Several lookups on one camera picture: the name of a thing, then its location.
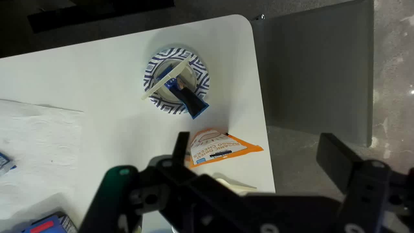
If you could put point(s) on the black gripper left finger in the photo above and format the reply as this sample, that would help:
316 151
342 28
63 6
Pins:
181 147

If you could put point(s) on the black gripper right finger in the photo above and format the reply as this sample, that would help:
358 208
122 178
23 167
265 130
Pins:
337 159

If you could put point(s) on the dark blue snack packet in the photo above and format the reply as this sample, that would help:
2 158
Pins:
194 103

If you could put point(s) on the blue patterned paper plate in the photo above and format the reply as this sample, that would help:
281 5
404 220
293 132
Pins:
195 76

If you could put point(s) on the white plastic knife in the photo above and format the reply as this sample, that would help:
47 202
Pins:
170 75

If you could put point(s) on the grey floor mat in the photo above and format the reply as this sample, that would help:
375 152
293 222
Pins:
318 68

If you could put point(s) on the blue cookie box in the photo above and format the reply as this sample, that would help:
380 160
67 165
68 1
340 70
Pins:
55 222

